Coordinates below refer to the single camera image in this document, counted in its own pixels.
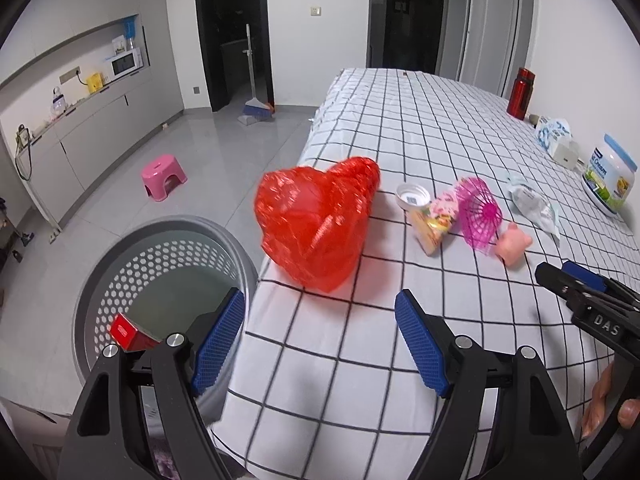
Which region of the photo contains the pink pig toy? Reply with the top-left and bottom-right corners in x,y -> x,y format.
495,222 -> 533,266

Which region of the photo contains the pink plastic shuttlecock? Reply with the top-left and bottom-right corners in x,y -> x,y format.
454,177 -> 503,252

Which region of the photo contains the pink snack wrapper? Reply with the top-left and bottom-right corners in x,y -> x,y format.
408,188 -> 459,256

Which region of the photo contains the white plastic lid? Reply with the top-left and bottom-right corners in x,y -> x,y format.
395,182 -> 432,211

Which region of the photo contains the red plastic bag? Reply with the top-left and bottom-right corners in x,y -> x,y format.
254,156 -> 381,292

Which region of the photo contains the right hand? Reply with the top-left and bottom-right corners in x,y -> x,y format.
582,363 -> 640,438

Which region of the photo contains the red cardboard box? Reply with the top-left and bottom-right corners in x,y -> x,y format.
108,313 -> 158,351

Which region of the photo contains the milk powder tub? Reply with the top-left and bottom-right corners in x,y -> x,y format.
582,133 -> 638,217

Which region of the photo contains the white checkered tablecloth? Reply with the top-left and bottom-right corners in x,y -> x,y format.
212,68 -> 639,479

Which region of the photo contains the white small box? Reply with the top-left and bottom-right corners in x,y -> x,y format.
547,136 -> 579,170

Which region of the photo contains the grey perforated laundry basket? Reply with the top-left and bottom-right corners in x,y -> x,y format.
70,214 -> 260,421

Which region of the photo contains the tissue pack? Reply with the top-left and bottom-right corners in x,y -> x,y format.
536,116 -> 573,152

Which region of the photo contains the red thermos bottle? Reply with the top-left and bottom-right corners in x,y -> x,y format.
506,67 -> 535,119

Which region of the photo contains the pink plastic stool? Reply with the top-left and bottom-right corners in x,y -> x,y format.
141,154 -> 188,202

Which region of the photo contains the grey cabinet counter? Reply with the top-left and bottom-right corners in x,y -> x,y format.
10,63 -> 183,229

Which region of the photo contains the broom with dustpan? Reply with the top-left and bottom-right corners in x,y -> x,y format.
238,24 -> 273,126

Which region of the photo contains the yellow box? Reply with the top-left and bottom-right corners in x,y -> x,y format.
86,73 -> 104,94

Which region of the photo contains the white microwave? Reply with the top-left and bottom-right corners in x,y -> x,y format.
107,48 -> 143,80

